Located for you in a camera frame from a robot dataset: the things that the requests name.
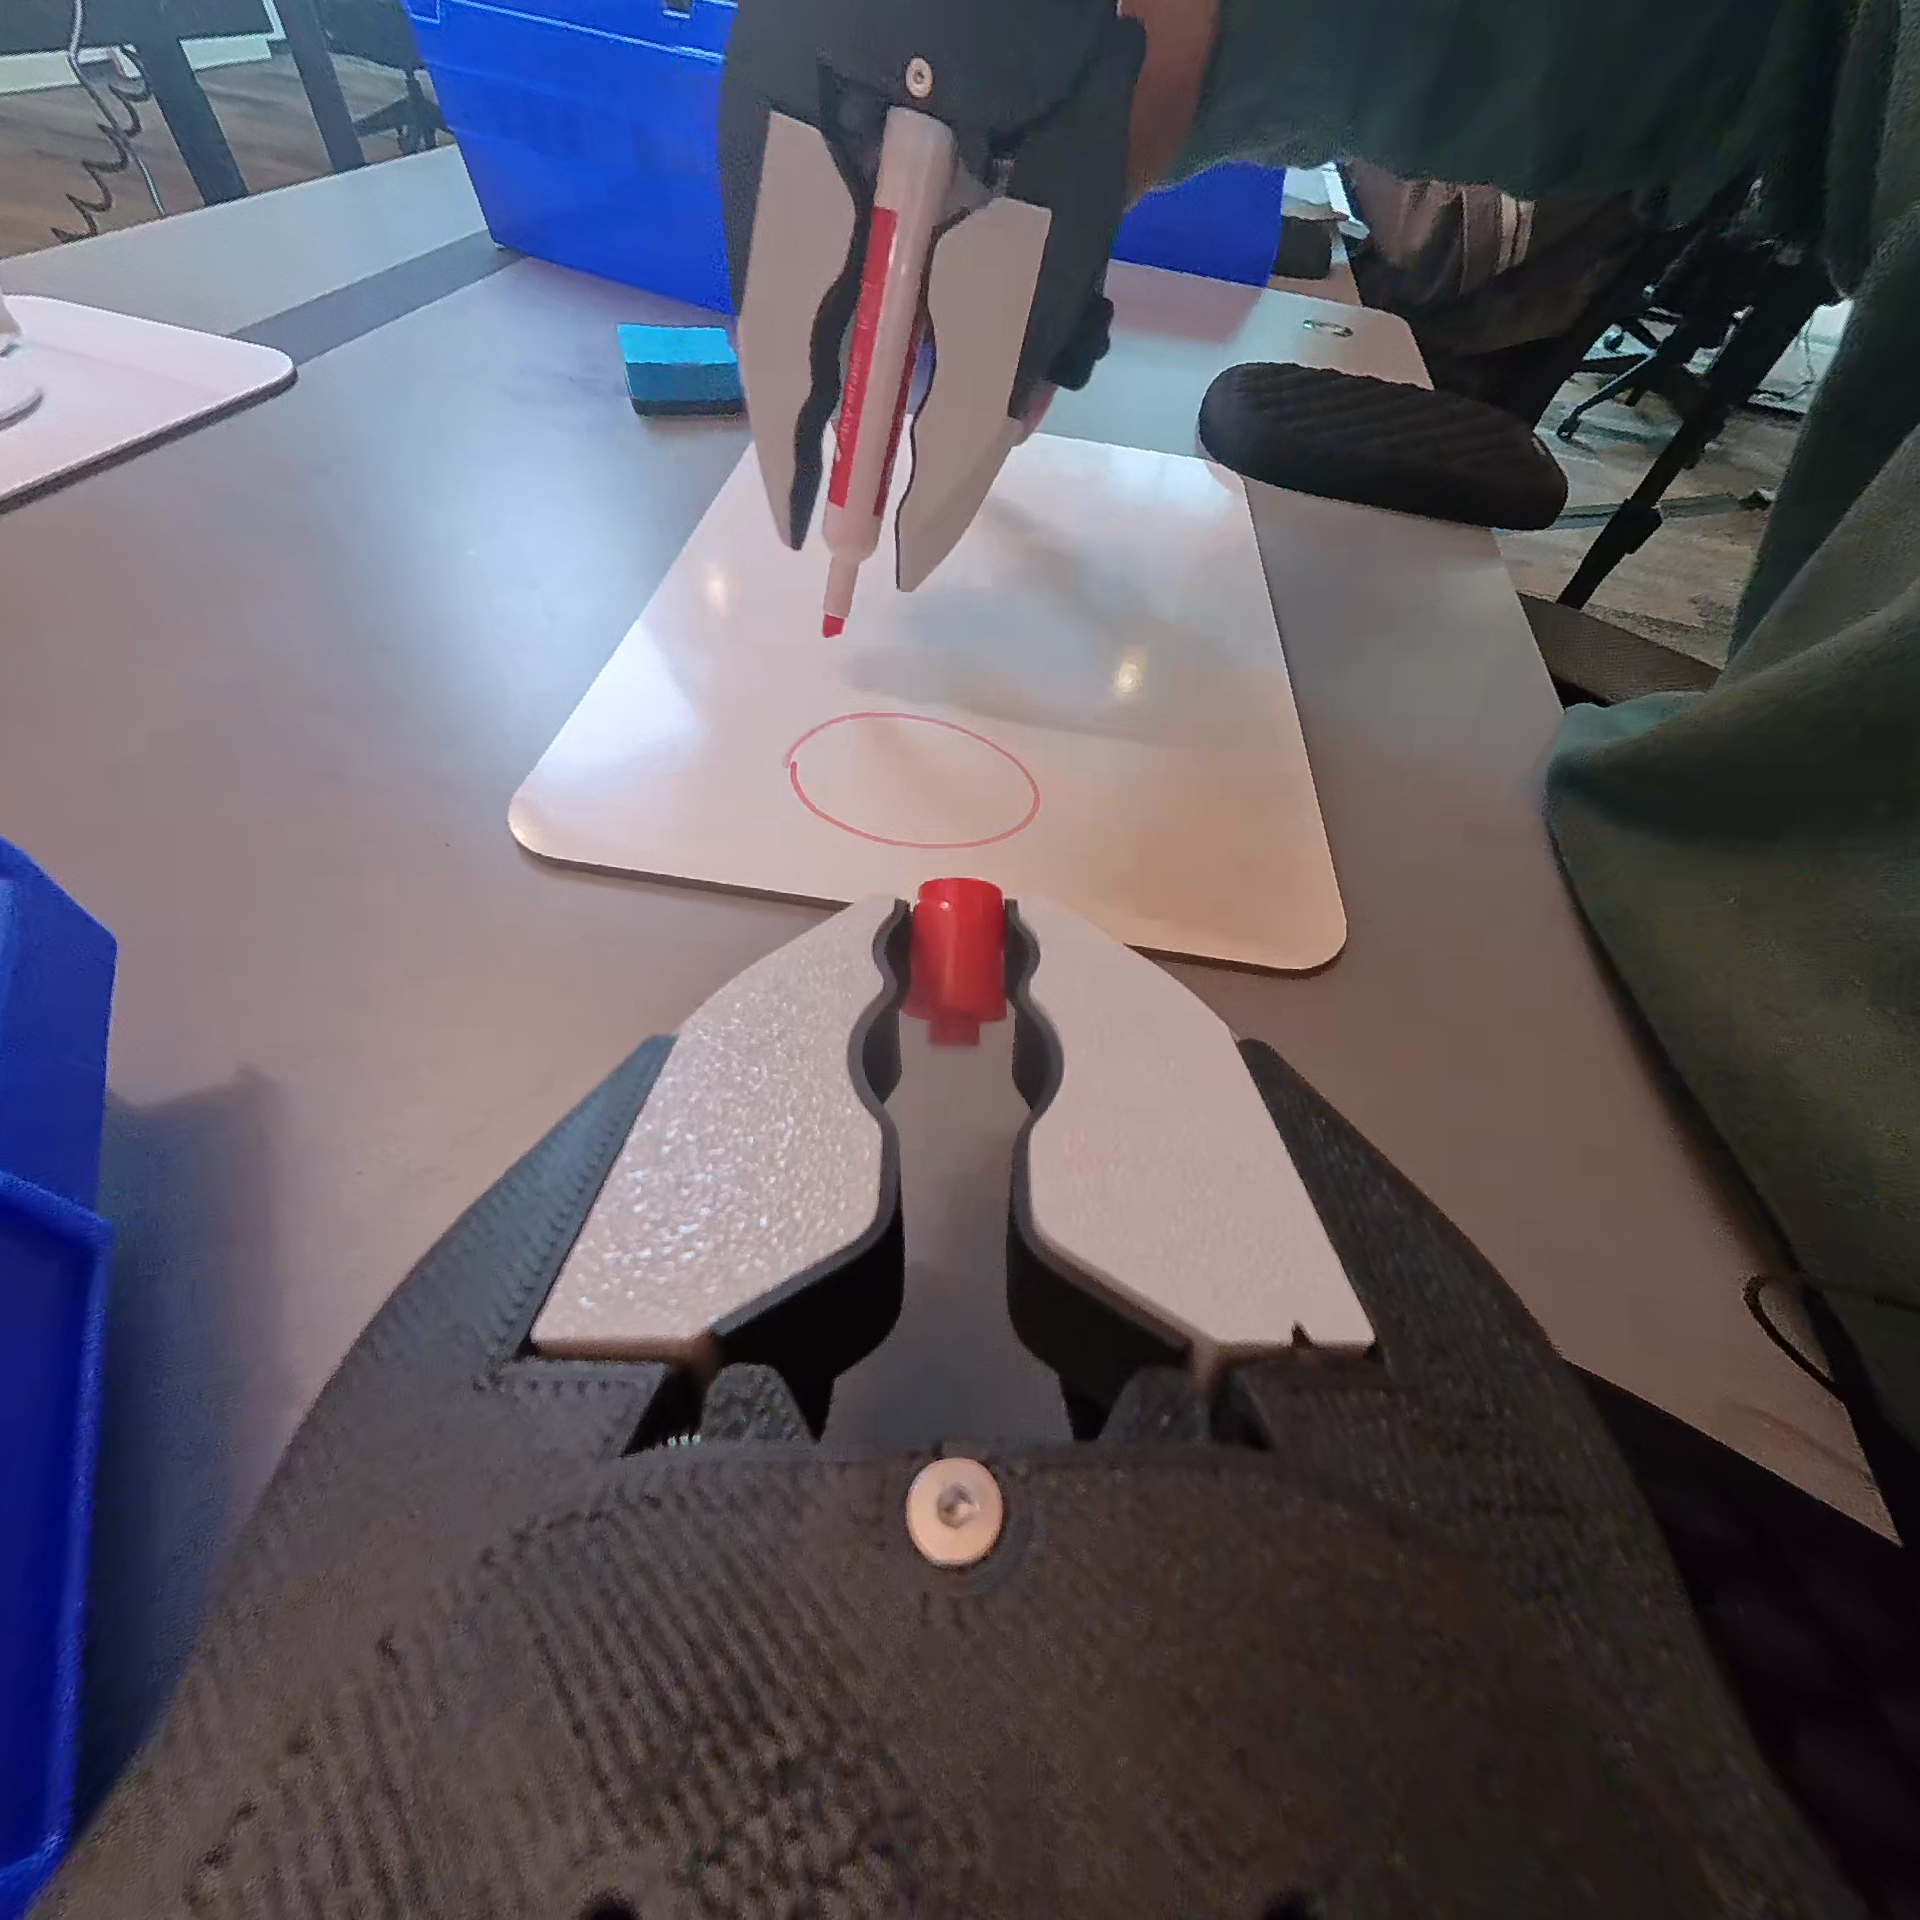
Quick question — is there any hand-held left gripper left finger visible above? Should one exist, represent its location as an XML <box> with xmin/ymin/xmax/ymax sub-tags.
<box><xmin>527</xmin><ymin>895</ymin><xmax>904</xmax><ymax>1379</ymax></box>

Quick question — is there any red dry-erase marker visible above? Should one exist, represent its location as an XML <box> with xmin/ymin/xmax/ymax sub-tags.
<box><xmin>814</xmin><ymin>112</ymin><xmax>960</xmax><ymax>644</ymax></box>

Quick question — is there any blue whiteboard eraser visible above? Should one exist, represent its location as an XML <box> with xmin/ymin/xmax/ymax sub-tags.
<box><xmin>619</xmin><ymin>323</ymin><xmax>749</xmax><ymax>416</ymax></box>

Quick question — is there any white whiteboard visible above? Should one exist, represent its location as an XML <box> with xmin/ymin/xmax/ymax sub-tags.
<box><xmin>504</xmin><ymin>427</ymin><xmax>1355</xmax><ymax>980</ymax></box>

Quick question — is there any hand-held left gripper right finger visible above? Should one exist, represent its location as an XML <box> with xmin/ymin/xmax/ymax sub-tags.
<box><xmin>1006</xmin><ymin>892</ymin><xmax>1383</xmax><ymax>1379</ymax></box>

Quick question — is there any red marker cap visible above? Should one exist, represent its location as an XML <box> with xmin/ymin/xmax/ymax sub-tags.
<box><xmin>908</xmin><ymin>877</ymin><xmax>1016</xmax><ymax>1048</ymax></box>

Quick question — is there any green sweatshirt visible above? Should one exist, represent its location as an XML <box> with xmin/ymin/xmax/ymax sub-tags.
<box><xmin>1543</xmin><ymin>181</ymin><xmax>1920</xmax><ymax>1455</ymax></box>

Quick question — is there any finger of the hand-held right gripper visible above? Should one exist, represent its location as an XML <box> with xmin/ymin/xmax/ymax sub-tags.
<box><xmin>888</xmin><ymin>192</ymin><xmax>1060</xmax><ymax>597</ymax></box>
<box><xmin>734</xmin><ymin>112</ymin><xmax>902</xmax><ymax>552</ymax></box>

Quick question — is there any black coiled cable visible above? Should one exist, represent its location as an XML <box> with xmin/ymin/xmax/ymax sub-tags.
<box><xmin>61</xmin><ymin>0</ymin><xmax>158</xmax><ymax>225</ymax></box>

